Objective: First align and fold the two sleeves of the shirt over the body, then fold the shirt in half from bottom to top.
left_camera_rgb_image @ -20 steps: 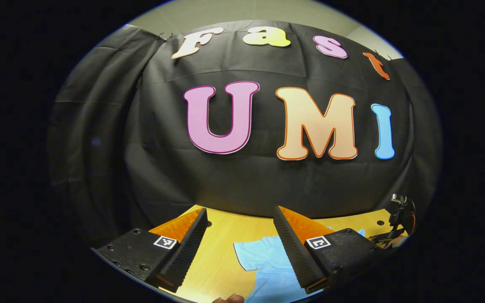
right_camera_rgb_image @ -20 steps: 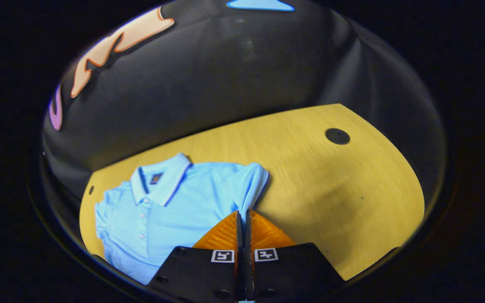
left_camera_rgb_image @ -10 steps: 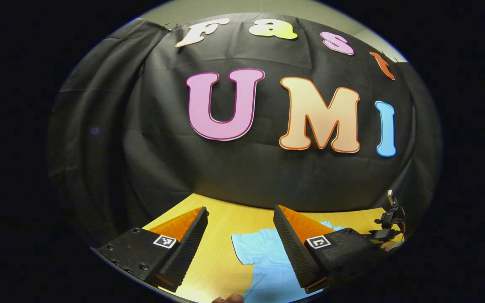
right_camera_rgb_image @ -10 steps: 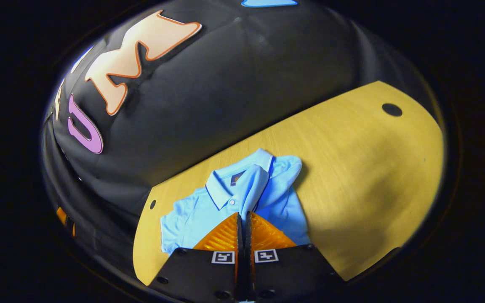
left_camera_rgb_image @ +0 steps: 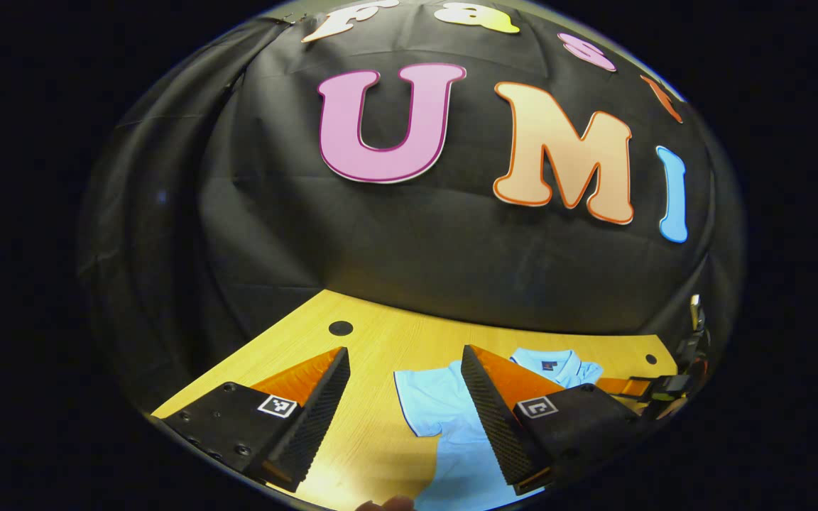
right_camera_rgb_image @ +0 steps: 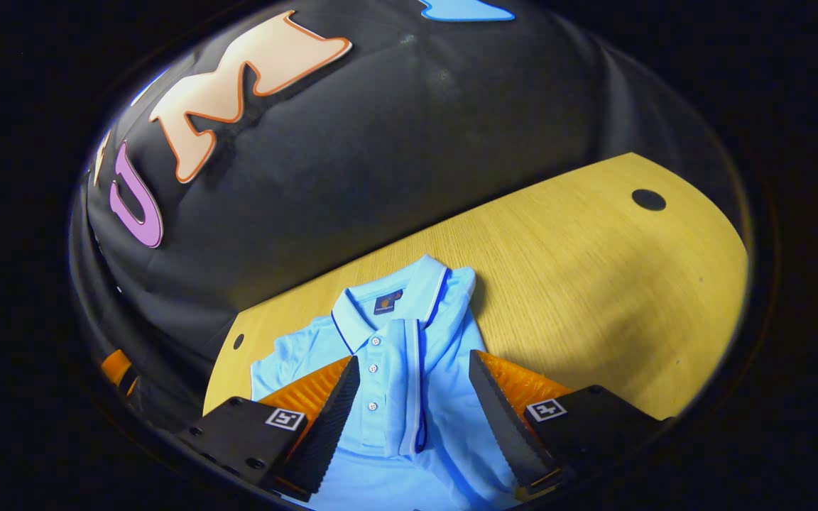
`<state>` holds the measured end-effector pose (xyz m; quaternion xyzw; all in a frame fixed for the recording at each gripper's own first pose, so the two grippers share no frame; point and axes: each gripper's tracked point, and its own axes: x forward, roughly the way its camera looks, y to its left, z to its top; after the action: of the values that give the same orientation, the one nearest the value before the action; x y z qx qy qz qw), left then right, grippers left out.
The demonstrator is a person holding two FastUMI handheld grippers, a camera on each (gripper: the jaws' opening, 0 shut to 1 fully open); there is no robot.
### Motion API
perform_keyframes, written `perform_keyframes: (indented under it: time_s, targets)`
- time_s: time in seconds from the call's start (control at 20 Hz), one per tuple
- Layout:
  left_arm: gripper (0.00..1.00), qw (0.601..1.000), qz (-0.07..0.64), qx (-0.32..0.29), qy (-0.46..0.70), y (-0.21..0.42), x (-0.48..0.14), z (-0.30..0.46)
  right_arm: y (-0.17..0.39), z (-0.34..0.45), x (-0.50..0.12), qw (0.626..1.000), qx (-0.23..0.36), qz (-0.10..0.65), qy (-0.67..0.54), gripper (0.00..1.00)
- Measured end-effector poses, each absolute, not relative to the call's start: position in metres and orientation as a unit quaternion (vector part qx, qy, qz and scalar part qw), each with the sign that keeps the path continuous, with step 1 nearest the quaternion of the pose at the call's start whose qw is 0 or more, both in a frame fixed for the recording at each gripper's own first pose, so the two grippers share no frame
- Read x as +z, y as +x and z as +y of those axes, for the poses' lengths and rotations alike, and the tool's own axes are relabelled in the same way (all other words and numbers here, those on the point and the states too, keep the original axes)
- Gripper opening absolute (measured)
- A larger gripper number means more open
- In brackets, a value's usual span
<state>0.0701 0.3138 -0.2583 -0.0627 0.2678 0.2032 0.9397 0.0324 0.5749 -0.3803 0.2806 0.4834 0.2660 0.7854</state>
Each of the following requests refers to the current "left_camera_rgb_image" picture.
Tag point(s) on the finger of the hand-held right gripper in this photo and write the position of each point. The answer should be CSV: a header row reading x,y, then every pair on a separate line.
x,y
622,387

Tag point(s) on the black backdrop cloth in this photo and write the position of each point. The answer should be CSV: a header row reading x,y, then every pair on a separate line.
x,y
416,241

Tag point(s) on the light blue T-shirt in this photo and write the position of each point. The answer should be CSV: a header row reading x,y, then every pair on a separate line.
x,y
437,404

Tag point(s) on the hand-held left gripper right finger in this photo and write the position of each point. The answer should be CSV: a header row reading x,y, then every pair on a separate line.
x,y
494,419

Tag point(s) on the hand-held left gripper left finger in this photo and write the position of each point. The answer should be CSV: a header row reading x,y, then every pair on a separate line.
x,y
317,419

